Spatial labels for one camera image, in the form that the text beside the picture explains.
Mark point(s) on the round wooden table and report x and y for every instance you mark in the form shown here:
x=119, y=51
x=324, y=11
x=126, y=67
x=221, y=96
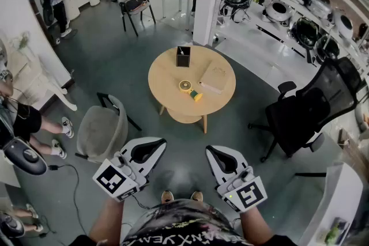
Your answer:
x=167, y=77

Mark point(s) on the white carved console table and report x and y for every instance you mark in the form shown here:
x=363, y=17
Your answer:
x=29, y=77

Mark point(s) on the white metal shelf rack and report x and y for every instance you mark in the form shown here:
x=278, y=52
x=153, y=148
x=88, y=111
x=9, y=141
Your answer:
x=259, y=13

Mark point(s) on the yellow handheld mini fan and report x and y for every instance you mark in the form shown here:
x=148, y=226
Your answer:
x=186, y=87

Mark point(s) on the black square pen holder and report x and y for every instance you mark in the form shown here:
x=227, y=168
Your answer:
x=183, y=62

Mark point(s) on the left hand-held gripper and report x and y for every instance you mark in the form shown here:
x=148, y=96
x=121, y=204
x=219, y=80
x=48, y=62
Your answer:
x=112, y=178

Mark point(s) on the white cabinet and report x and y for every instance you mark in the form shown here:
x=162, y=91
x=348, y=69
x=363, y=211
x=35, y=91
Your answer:
x=343, y=198

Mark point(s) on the person's sneaker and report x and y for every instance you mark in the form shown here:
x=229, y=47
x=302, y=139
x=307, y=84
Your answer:
x=167, y=197
x=197, y=196

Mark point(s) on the dark blue orange bag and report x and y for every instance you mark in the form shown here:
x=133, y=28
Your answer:
x=134, y=4

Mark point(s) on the person in black t-shirt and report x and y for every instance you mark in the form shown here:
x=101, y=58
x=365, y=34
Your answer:
x=178, y=227

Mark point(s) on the grey upholstered armchair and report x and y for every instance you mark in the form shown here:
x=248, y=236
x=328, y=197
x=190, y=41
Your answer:
x=101, y=129

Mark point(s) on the white pen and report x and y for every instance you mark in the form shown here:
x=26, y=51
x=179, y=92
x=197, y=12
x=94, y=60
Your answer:
x=182, y=51

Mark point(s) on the person's right sneaker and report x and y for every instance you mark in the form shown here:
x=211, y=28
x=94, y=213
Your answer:
x=197, y=196

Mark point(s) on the black mesh office chair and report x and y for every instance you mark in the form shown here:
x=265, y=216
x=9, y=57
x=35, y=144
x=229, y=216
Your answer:
x=299, y=115

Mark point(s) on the person's left sneaker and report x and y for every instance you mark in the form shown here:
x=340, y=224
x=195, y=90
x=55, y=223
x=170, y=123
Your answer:
x=167, y=197

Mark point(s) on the shelf of white robot parts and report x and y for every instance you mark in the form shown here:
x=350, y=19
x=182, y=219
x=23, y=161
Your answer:
x=304, y=31

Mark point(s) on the person's right forearm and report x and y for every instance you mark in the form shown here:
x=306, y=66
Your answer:
x=255, y=224

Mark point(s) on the dark wooden rack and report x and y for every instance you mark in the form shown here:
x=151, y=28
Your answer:
x=41, y=17

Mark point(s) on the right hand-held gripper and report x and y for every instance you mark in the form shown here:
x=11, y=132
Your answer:
x=250, y=196

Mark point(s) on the person's left forearm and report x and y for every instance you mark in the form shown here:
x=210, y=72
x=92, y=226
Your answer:
x=106, y=219

